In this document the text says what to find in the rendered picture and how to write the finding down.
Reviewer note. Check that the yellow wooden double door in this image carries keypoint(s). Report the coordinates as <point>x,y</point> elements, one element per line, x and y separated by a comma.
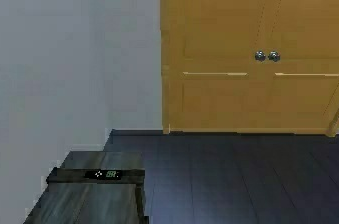
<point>217,100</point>

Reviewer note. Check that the black digital clock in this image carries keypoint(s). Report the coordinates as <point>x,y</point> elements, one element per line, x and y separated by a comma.
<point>104,174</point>

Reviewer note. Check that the round silver door knob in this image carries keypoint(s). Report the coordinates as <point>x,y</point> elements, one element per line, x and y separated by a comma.
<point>274,56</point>
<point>260,56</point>

